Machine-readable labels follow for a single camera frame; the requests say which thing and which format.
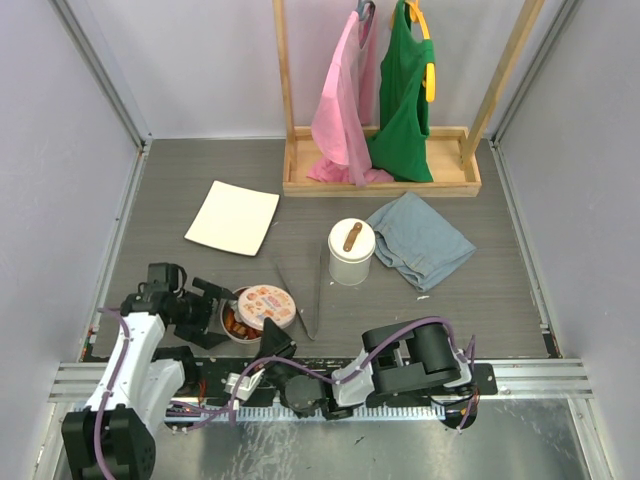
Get pink metal bowl container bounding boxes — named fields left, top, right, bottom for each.
left=220, top=285, right=268, bottom=344

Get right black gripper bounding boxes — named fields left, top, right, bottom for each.
left=247, top=317, right=300, bottom=397

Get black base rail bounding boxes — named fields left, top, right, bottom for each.
left=176, top=357, right=498, bottom=408

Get tall white cylinder container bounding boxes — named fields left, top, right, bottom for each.
left=329, top=250, right=373, bottom=286

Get green hanging tank top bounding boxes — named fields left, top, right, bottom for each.
left=367, top=1, right=435, bottom=183

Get food pieces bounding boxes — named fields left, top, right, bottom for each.
left=222, top=306, right=262, bottom=341

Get metal tongs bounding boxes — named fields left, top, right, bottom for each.
left=271, top=246, right=324, bottom=341

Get pink hanging shirt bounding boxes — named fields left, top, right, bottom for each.
left=307, top=11, right=393, bottom=187

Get white lid with brown strap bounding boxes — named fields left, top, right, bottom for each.
left=328, top=218, right=376, bottom=263

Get metal lid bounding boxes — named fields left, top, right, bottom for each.
left=236, top=285, right=297, bottom=330

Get white square plate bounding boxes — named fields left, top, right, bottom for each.
left=184, top=180, right=280, bottom=257

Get grey clothes hanger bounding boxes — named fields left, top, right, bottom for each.
left=355, top=0, right=376, bottom=21

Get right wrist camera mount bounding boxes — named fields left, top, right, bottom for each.
left=224, top=370, right=264, bottom=402

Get yellow clothes hanger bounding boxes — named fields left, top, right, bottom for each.
left=389, top=0, right=438, bottom=104

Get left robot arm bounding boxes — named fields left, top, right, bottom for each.
left=61, top=262, right=237, bottom=479

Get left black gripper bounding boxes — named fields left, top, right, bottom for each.
left=169, top=279, right=237, bottom=347

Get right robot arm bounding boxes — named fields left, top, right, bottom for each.
left=249, top=316, right=479, bottom=424

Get blue denim shorts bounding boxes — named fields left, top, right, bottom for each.
left=367, top=192, right=476, bottom=292

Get wooden clothes rack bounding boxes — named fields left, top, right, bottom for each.
left=273, top=1, right=543, bottom=197

